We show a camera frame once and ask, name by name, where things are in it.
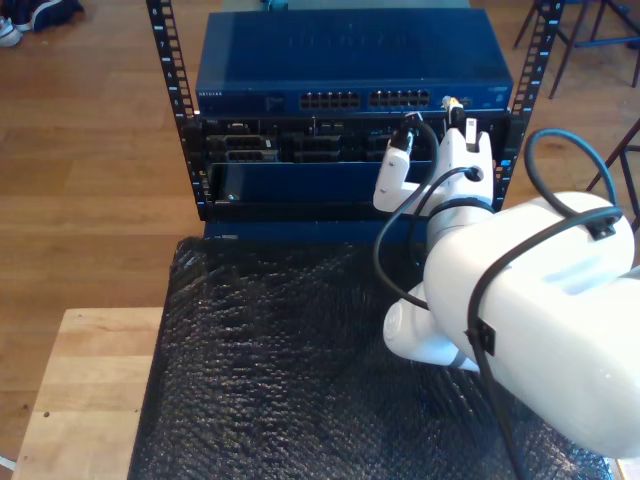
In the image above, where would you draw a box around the black rack server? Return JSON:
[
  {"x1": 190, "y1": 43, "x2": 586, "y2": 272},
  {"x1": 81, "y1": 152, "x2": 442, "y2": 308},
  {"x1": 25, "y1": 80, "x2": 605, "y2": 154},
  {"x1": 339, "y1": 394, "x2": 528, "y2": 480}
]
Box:
[{"x1": 198, "y1": 114, "x2": 512, "y2": 165}]

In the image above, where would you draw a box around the dark metal chair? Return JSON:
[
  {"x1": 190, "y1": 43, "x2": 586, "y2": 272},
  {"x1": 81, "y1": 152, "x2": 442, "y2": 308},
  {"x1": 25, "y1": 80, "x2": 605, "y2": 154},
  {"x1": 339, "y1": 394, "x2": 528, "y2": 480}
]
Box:
[{"x1": 586, "y1": 117, "x2": 640, "y2": 226}]

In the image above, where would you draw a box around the dark metal stool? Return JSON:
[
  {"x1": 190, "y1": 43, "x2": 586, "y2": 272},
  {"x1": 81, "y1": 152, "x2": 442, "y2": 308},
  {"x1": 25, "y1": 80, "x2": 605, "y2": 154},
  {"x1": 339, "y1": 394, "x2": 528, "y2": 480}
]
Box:
[{"x1": 548, "y1": 0, "x2": 640, "y2": 100}]

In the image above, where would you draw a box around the dark blue base panel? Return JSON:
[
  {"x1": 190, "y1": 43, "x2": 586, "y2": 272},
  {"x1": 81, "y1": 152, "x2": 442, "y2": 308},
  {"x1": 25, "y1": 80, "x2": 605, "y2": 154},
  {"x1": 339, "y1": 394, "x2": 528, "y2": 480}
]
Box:
[{"x1": 202, "y1": 218, "x2": 431, "y2": 247}]

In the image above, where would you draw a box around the black bubble wrap mat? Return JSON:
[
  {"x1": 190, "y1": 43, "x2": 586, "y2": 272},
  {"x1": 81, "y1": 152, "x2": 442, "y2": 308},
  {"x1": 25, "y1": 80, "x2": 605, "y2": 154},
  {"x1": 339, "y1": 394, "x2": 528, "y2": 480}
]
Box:
[{"x1": 126, "y1": 234, "x2": 615, "y2": 480}]

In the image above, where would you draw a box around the dark blue shoe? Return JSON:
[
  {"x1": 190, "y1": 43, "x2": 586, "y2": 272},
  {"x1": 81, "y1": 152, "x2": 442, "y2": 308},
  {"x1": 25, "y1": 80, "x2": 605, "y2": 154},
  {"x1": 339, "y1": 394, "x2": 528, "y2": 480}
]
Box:
[{"x1": 13, "y1": 0, "x2": 86, "y2": 33}]

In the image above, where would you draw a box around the white shoe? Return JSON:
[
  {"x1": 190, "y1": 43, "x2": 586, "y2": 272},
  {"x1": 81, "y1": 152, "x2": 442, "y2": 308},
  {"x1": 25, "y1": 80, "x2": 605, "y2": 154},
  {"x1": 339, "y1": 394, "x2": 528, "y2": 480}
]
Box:
[{"x1": 0, "y1": 15, "x2": 24, "y2": 50}]

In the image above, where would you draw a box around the short black cable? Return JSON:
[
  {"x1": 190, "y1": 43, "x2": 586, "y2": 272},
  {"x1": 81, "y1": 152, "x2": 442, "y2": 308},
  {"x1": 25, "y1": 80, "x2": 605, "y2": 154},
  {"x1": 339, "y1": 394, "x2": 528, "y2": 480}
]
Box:
[{"x1": 408, "y1": 166, "x2": 485, "y2": 266}]

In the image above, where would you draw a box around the blue network switch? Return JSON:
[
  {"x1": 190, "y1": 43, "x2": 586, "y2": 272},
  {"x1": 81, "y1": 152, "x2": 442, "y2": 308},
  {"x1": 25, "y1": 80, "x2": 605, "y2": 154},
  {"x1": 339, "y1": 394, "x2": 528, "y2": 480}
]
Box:
[{"x1": 194, "y1": 7, "x2": 516, "y2": 118}]

